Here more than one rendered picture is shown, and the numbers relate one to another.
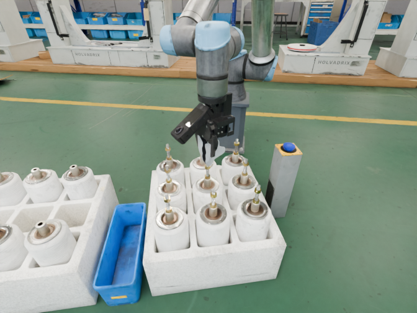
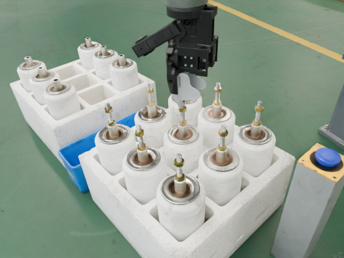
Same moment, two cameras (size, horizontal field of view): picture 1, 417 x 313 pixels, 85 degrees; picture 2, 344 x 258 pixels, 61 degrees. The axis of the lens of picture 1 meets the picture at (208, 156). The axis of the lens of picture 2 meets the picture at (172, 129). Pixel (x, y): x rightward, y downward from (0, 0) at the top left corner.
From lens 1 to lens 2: 0.51 m
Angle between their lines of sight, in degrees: 46
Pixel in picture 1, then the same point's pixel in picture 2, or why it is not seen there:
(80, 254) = (66, 121)
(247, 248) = (144, 221)
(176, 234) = (102, 150)
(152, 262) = (82, 160)
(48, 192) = (102, 69)
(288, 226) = not seen: outside the picture
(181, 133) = (137, 43)
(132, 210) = not seen: hidden behind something
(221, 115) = (195, 42)
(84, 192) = (118, 83)
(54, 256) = (52, 109)
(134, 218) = not seen: hidden behind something
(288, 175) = (306, 205)
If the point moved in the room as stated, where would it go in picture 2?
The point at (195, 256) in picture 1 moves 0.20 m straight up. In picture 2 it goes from (105, 184) to (86, 112)
